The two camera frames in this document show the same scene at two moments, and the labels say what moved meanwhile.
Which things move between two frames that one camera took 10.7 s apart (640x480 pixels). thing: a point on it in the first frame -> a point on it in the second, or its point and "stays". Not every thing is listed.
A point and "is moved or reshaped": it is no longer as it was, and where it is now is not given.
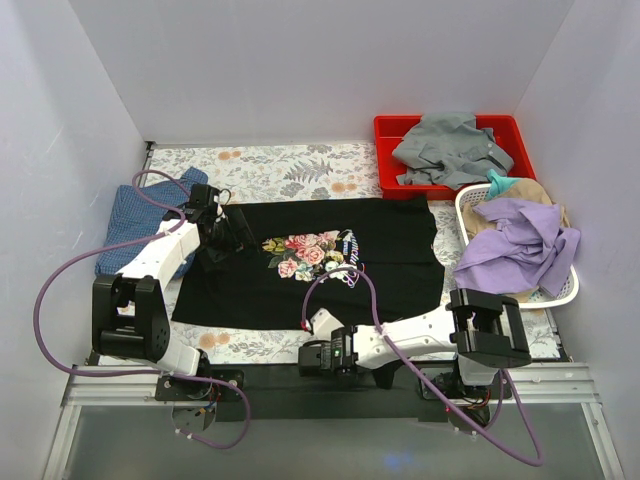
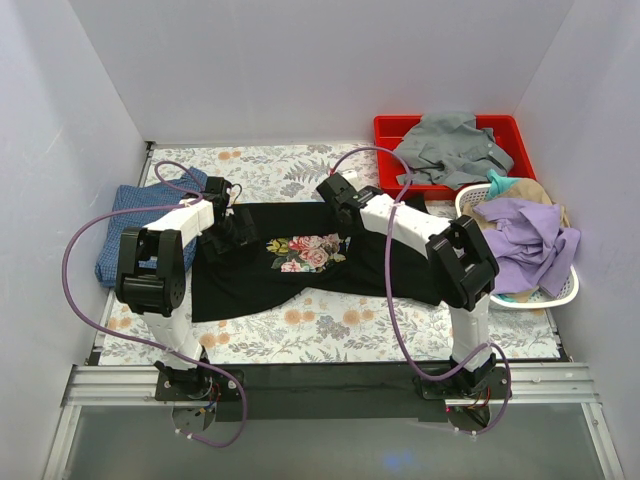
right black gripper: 306,360 -> 343,216
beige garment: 528,190 stays
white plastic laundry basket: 540,299 stays
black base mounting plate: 282,392 stays
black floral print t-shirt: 363,260 is moved or reshaped
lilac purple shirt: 527,249 stays
